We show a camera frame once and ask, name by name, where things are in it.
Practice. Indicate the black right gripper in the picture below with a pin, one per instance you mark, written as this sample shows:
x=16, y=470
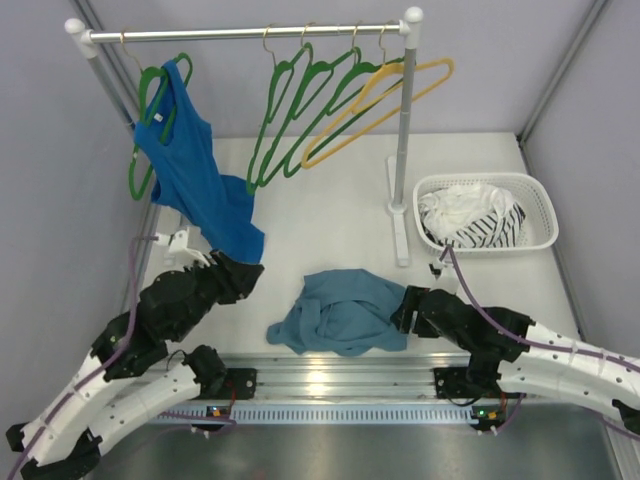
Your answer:
x=402, y=316

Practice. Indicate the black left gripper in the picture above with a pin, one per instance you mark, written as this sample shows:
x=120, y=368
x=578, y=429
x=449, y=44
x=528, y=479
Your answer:
x=242, y=275

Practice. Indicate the light blue tank top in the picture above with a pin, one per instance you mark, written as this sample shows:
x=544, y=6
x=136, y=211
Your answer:
x=344, y=311

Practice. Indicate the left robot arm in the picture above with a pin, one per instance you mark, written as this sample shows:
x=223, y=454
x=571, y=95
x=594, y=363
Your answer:
x=89, y=416

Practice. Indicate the royal blue tank top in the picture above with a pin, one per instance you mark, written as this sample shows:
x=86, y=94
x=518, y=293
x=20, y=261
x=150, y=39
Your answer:
x=179, y=146

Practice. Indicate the green hanger with blue top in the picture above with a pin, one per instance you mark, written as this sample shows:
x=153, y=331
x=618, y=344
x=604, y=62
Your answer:
x=145, y=100

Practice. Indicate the white clothes in basket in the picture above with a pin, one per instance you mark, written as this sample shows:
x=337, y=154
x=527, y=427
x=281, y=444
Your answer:
x=460, y=204

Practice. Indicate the striped garment in basket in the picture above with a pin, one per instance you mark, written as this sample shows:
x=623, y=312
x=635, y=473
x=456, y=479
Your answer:
x=489, y=231

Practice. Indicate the silver clothes rack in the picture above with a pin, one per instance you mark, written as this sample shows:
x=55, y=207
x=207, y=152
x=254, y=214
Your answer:
x=408, y=27

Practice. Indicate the white plastic laundry basket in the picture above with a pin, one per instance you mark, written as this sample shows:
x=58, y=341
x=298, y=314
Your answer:
x=540, y=229

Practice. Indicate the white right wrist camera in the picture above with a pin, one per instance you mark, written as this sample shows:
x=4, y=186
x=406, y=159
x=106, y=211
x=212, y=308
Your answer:
x=443, y=267

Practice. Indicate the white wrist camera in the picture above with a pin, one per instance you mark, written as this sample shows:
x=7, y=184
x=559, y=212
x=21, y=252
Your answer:
x=443, y=267
x=185, y=247

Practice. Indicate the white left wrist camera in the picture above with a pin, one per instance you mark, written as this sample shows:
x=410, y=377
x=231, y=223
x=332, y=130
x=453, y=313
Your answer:
x=185, y=247

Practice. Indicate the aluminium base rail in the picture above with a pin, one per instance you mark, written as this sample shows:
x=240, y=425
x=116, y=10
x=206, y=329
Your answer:
x=315, y=390

